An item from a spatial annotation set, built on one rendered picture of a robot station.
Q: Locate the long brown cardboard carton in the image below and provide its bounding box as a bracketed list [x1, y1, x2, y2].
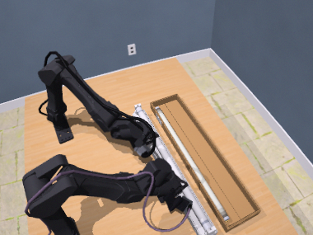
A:
[150, 93, 261, 233]

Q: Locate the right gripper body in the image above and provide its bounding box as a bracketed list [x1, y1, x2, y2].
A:
[154, 170, 189, 212]

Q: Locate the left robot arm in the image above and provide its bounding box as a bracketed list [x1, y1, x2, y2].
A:
[38, 55, 143, 144]

